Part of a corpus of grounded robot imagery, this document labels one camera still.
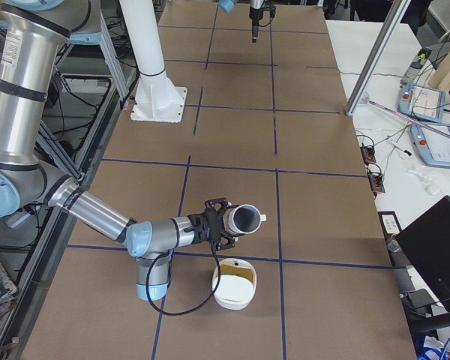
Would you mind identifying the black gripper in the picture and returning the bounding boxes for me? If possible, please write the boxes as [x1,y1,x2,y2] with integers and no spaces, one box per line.
[249,0,265,42]
[188,197,239,251]

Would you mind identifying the white ceramic mug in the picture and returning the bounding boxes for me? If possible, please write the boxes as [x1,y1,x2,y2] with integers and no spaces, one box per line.
[223,204,267,236]

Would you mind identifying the white plastic bowl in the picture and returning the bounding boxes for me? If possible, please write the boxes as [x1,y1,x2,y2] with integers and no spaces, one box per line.
[211,258,257,311]

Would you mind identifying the lower orange circuit board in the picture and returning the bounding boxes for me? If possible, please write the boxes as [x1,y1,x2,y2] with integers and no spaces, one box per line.
[367,170,386,197]

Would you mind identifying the orange circuit board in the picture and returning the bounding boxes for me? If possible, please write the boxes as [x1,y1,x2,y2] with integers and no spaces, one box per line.
[367,170,386,197]
[360,145,377,164]

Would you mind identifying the upper orange circuit board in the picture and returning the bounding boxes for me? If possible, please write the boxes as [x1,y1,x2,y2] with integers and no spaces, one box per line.
[360,145,377,164]

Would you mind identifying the white label card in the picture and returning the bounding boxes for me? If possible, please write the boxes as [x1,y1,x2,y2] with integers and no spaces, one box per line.
[379,211,401,235]

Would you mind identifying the upper teach pendant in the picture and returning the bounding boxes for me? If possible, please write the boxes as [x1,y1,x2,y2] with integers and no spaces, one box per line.
[398,83,446,123]

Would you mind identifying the teach pendant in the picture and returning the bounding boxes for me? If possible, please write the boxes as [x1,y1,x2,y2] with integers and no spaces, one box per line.
[398,83,446,123]
[410,124,450,169]

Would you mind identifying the black laptop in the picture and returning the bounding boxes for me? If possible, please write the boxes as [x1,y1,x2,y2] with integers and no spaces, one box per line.
[397,196,450,311]

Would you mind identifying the lower teach pendant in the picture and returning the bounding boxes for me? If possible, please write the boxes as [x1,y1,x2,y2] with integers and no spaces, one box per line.
[410,124,450,169]

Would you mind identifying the white pedestal column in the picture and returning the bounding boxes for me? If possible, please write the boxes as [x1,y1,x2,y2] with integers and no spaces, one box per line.
[120,0,188,123]

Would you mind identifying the aluminium frame post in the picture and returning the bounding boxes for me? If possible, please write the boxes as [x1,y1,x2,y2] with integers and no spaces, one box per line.
[345,0,410,116]

